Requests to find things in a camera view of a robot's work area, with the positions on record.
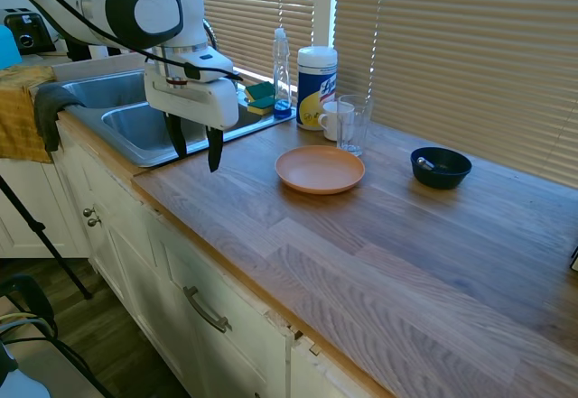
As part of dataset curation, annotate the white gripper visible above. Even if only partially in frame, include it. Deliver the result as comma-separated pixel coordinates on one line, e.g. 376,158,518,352
144,57,240,174

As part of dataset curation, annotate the stainless steel double sink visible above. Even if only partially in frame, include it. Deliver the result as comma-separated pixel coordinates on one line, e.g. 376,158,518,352
52,66,297,170

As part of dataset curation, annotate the white mug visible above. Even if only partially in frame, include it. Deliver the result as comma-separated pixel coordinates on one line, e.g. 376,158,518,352
317,101,356,143

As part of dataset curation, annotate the yellow green sponge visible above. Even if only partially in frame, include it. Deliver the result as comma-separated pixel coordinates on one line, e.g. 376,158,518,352
246,95,276,117
244,81,276,102

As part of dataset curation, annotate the clear dish soap bottle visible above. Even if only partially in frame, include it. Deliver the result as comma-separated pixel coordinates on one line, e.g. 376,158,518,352
272,27,294,121

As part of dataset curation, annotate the orange plate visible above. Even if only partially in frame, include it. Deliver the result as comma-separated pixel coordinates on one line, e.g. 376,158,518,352
274,144,367,196

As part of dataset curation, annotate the Lysol wipes canister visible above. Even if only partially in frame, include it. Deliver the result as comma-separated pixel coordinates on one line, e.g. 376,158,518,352
295,45,340,133

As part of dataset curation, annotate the white kitchen cabinet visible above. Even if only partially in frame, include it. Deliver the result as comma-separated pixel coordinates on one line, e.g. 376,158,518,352
0,122,385,398

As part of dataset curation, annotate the narrow beige window blind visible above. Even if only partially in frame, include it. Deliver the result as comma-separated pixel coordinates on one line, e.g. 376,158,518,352
196,0,318,85

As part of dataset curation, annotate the grey cloth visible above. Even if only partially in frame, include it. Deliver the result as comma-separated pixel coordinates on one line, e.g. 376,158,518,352
33,82,88,153

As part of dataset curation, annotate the clear drinking glass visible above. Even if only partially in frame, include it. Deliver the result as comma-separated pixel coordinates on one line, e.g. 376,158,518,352
336,94,374,158

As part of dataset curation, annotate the black tripod leg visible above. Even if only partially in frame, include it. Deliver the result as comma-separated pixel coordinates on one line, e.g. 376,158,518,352
0,173,94,301

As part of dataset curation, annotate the yellow cloth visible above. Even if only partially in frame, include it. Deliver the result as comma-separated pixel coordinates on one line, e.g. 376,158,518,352
0,64,59,165

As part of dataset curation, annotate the black toaster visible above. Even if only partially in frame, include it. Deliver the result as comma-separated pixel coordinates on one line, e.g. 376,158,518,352
3,6,58,55

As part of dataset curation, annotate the light blue plastic object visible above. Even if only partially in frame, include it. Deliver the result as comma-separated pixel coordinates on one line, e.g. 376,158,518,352
0,24,23,71

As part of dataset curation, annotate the metal spoon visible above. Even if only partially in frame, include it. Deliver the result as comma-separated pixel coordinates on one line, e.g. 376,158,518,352
415,156,449,172

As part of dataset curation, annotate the dark blue bowl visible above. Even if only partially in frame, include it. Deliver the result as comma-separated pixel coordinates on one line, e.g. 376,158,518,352
409,146,473,190

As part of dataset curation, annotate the wide beige window blind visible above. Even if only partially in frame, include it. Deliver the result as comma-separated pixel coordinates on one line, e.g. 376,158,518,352
333,0,578,190

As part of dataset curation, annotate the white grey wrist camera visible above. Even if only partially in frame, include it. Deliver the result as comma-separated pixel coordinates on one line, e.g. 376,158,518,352
182,50,236,85

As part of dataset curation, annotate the metal drawer handle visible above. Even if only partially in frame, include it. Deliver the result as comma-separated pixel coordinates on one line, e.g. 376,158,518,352
182,285,233,334

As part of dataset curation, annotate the white window frame post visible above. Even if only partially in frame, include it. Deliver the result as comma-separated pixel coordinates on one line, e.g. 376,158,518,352
312,0,340,50

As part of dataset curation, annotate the black stand with cables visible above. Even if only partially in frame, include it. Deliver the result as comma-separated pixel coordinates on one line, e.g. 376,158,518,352
0,273,115,398

